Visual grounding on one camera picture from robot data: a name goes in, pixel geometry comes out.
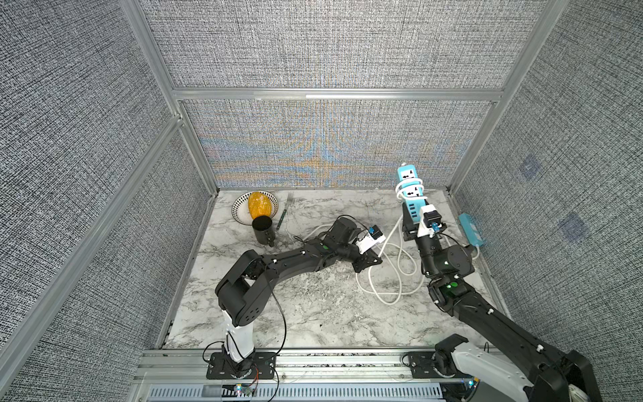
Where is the teal power strip with sockets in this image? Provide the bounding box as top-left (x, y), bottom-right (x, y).
top-left (395, 164), bottom-right (426, 224)

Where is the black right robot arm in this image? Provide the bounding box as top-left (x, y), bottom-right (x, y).
top-left (400, 204), bottom-right (602, 401)

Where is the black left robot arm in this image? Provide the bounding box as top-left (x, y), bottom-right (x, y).
top-left (215, 215), bottom-right (387, 374)

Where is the black cup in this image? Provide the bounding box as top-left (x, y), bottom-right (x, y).
top-left (251, 215), bottom-right (276, 247)

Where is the orange bread in bowl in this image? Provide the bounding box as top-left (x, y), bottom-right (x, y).
top-left (248, 192), bottom-right (273, 219)

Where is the white patterned bowl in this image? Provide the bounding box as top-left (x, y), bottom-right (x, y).
top-left (231, 191), bottom-right (279, 225)

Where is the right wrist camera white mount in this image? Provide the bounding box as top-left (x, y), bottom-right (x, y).
top-left (417, 204), bottom-right (444, 238)

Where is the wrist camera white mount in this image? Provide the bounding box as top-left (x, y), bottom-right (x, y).
top-left (355, 225), bottom-right (387, 255)
top-left (417, 204), bottom-right (444, 238)

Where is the white cord of wall strip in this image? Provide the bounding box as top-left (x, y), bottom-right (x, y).
top-left (354, 217), bottom-right (481, 297)

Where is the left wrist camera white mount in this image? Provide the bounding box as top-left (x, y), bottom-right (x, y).
top-left (355, 225), bottom-right (387, 255)

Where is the teal power strip at wall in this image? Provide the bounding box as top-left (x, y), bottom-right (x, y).
top-left (458, 213), bottom-right (485, 247)

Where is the green handled fork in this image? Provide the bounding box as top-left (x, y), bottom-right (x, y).
top-left (276, 192), bottom-right (294, 231)

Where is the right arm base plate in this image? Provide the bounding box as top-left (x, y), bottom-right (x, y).
top-left (400, 351), bottom-right (473, 381)

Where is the white slotted cable duct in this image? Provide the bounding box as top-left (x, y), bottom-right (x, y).
top-left (145, 383), bottom-right (445, 401)

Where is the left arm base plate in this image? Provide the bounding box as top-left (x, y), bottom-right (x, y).
top-left (206, 352), bottom-right (276, 381)

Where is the aluminium front rail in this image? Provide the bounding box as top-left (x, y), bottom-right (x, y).
top-left (133, 347), bottom-right (434, 385)

